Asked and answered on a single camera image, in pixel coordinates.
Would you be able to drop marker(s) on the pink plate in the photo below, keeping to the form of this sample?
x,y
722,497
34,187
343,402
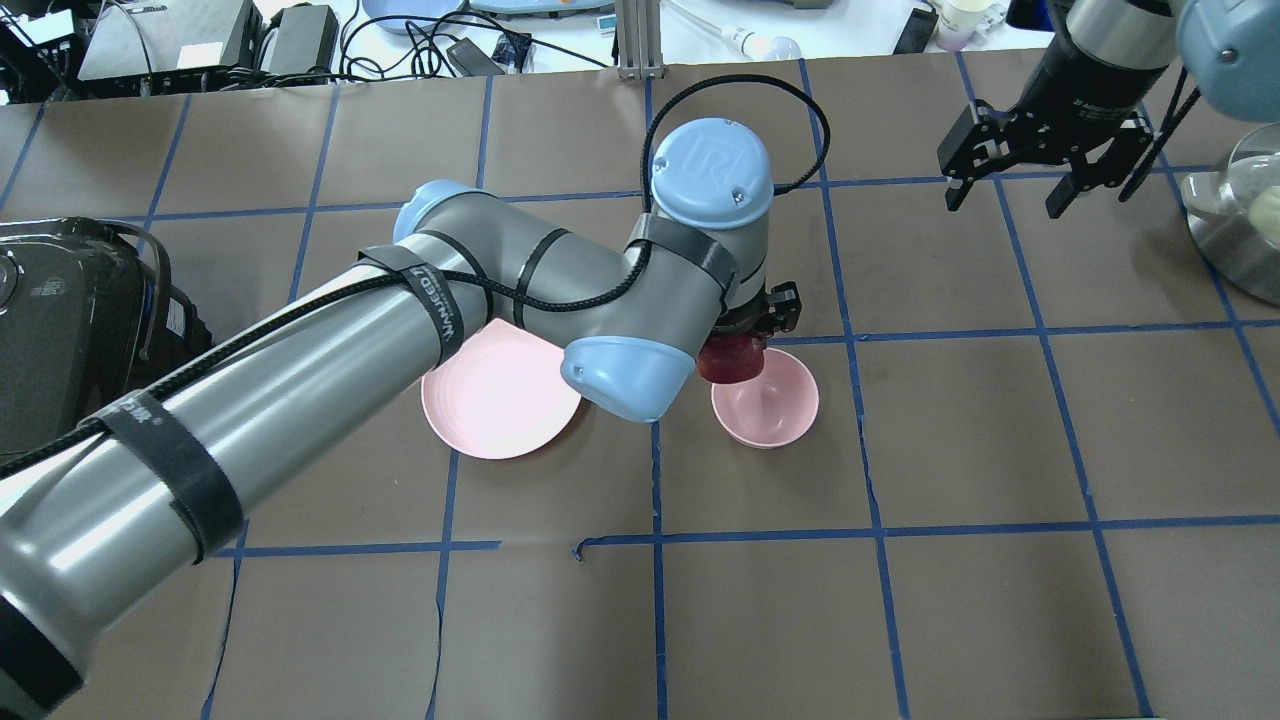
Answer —
x,y
501,396

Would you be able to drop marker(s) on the white paper cup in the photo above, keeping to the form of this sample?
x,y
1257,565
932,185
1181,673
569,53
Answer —
x,y
959,22

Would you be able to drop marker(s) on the aluminium frame post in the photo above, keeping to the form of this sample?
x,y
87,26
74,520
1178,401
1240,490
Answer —
x,y
637,39

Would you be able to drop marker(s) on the metal bowl with yellow items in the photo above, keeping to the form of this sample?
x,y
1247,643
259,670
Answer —
x,y
1233,214

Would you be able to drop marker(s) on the pink bowl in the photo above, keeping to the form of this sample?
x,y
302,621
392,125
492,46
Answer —
x,y
771,410

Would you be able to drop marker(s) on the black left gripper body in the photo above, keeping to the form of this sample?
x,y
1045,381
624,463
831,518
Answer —
x,y
783,306

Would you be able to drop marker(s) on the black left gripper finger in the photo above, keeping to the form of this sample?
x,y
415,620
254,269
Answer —
x,y
783,308

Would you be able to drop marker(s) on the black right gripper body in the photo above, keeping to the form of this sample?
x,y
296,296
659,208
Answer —
x,y
1082,88

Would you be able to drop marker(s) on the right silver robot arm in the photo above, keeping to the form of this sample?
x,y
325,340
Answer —
x,y
1221,52

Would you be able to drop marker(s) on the red apple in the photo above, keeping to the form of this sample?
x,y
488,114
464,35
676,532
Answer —
x,y
727,359

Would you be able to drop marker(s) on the black power brick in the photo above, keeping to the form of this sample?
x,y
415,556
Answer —
x,y
302,41

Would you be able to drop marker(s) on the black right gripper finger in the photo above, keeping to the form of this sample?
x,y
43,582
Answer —
x,y
1100,162
979,143

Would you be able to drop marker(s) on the dark grey rice cooker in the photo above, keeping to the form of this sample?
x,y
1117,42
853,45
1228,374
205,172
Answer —
x,y
89,312

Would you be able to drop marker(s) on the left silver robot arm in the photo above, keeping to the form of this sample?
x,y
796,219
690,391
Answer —
x,y
164,477

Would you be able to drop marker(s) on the black phone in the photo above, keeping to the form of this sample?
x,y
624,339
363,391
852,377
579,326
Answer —
x,y
917,32

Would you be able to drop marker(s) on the black power adapter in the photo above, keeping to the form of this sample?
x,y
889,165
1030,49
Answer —
x,y
468,60

